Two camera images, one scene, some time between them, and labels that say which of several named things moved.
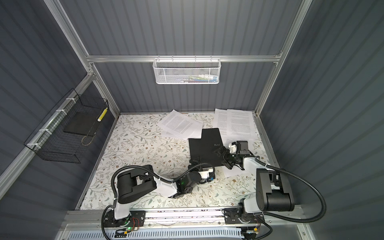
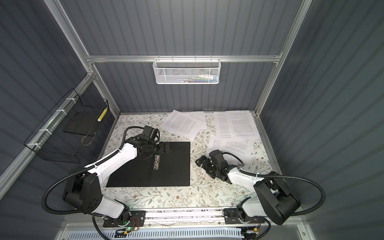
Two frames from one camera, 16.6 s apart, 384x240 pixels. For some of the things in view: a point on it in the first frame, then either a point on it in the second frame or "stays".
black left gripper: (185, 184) → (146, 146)
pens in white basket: (198, 78) stays
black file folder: (204, 147) → (174, 170)
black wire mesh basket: (66, 133) stays
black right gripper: (223, 150) → (205, 165)
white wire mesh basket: (186, 71) stays
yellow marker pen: (103, 113) stays
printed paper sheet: (234, 125) stays
